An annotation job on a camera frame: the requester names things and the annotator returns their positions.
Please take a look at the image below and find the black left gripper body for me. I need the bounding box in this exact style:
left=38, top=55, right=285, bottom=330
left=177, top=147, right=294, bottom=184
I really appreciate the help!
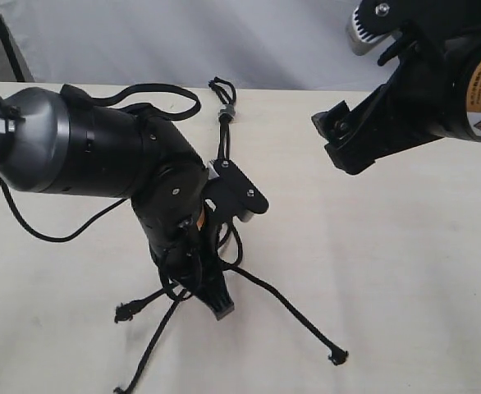
left=145, top=204, right=228, bottom=304

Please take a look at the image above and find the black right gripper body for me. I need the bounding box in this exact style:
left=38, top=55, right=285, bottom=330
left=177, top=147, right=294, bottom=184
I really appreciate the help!
left=327, top=34, right=481, bottom=160

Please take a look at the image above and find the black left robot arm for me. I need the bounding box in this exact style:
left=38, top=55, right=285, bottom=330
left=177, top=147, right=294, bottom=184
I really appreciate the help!
left=0, top=83, right=234, bottom=319

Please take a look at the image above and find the grey fabric backdrop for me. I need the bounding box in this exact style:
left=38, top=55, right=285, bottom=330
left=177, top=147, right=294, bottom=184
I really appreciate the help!
left=0, top=0, right=397, bottom=91

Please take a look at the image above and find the black stand pole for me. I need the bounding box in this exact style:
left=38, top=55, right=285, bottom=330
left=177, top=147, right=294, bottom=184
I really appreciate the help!
left=0, top=13, right=26, bottom=83

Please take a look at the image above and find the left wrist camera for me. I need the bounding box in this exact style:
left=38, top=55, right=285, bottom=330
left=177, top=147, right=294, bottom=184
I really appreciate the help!
left=202, top=158, right=269, bottom=224

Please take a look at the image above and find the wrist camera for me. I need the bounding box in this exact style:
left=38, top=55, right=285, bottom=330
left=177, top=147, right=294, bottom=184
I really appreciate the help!
left=202, top=158, right=269, bottom=224
left=346, top=0, right=481, bottom=66

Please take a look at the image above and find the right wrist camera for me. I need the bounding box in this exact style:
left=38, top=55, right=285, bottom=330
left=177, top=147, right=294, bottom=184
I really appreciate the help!
left=346, top=0, right=481, bottom=66

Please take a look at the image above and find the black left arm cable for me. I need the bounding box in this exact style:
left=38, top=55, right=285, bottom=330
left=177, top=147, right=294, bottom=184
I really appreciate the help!
left=0, top=81, right=203, bottom=243

